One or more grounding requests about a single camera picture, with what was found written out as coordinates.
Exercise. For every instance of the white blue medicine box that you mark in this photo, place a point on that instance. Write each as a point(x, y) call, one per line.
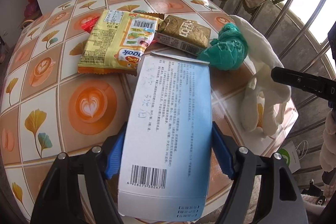
point(166, 156)

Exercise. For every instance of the yellow snack packet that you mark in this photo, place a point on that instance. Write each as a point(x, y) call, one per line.
point(118, 41)

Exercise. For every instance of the small white red box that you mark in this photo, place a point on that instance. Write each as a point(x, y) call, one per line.
point(177, 44)

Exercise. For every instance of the ginkgo patterned tablecloth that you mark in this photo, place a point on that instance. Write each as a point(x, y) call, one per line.
point(48, 108)

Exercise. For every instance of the green white paper bag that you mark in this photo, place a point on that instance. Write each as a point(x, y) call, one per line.
point(290, 155)

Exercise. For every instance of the gold tea packet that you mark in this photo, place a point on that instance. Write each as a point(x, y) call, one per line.
point(185, 30)

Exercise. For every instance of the right hand in white glove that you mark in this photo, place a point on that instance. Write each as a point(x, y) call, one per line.
point(327, 157)

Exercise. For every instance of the red small wrapper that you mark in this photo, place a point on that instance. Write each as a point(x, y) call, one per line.
point(89, 25)

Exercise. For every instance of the white cotton glove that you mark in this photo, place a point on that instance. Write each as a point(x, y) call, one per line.
point(275, 95)

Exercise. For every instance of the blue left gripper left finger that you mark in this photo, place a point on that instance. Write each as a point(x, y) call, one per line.
point(113, 147)

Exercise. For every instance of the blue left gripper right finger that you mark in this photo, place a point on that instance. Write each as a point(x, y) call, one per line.
point(223, 146)

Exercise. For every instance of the green crumpled plastic bag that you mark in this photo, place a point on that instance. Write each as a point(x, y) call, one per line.
point(226, 52)

